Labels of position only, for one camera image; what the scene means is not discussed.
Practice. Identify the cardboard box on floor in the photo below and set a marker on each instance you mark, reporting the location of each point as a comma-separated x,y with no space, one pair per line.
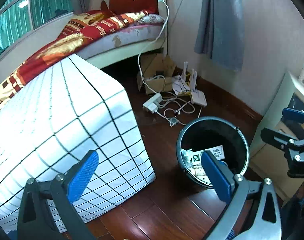
157,72

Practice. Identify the window with green curtain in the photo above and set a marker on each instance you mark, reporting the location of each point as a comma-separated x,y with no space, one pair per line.
19,17

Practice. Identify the white grid tablecloth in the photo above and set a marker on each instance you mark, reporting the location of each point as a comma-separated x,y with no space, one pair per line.
49,125

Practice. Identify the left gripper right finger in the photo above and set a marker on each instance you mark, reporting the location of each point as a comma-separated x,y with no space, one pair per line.
235,190

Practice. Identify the green white milk carton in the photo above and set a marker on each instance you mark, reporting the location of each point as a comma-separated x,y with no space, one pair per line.
208,154

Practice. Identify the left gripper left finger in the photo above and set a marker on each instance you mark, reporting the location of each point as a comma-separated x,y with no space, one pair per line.
35,220

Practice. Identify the red yellow patterned blanket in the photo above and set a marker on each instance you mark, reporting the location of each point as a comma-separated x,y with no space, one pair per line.
82,30

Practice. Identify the bed with red headboard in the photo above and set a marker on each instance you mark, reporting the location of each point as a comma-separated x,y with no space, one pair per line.
123,6

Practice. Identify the grey curtain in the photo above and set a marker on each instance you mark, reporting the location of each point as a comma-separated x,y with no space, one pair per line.
221,33

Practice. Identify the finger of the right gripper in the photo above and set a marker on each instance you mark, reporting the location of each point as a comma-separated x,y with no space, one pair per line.
294,115
280,140

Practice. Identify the white power strip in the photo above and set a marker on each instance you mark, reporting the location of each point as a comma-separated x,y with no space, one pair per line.
152,105

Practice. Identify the black trash bin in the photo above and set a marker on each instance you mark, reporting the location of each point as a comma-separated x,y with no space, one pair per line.
209,133

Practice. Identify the clear plastic bag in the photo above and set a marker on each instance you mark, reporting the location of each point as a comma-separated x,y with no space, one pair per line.
195,170

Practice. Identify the white wifi router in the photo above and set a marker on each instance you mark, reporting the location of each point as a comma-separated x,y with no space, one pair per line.
197,96

